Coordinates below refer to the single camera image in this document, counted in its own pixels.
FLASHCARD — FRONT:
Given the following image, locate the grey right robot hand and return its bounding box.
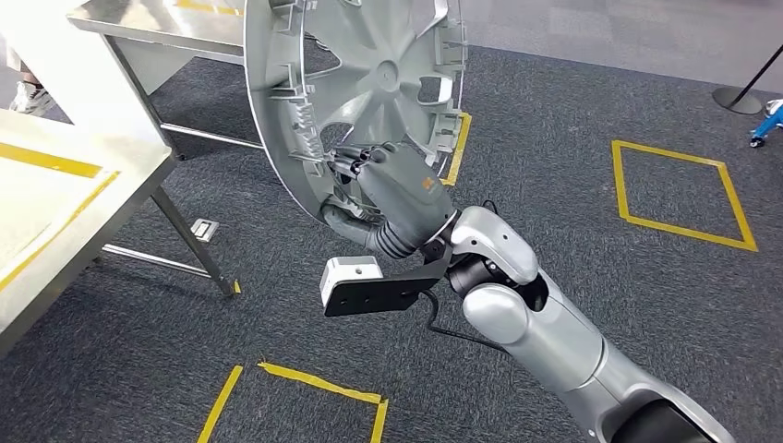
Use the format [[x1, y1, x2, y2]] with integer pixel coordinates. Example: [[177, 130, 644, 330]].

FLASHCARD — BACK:
[[320, 141, 457, 245]]

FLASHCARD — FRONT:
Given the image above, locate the silver plastic hubcap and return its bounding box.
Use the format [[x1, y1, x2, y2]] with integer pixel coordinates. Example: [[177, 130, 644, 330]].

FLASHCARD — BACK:
[[243, 0, 469, 225]]

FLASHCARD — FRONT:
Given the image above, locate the steel workbench with tape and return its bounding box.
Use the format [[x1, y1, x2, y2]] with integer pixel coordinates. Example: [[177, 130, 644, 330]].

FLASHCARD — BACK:
[[0, 108, 242, 359], [66, 0, 271, 151]]

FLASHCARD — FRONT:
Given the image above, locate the blue metal shelf rack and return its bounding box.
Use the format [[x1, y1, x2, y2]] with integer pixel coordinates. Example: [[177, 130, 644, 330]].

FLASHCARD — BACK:
[[750, 99, 783, 150]]

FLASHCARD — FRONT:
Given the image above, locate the grey floor socket box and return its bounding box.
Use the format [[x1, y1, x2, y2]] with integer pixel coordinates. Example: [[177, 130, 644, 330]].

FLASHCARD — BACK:
[[189, 218, 221, 244]]

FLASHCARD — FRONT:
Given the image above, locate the yellow floor tape square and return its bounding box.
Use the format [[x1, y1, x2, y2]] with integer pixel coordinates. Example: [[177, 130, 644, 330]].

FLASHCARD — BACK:
[[195, 362, 391, 443]]

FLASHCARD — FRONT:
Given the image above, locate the black stanchion with round base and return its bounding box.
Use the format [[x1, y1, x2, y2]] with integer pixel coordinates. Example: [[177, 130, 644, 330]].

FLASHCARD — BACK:
[[711, 43, 783, 116]]

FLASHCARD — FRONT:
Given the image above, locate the person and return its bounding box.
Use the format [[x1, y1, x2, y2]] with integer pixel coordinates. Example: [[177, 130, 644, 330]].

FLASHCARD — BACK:
[[5, 45, 57, 117]]

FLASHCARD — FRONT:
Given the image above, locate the wrist camera with black bracket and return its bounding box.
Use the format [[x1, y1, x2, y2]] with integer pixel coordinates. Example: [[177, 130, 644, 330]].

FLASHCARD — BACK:
[[319, 241, 454, 317]]

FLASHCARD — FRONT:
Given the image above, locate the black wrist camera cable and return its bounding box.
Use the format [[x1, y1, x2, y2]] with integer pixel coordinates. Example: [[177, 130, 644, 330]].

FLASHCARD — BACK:
[[420, 290, 509, 354]]

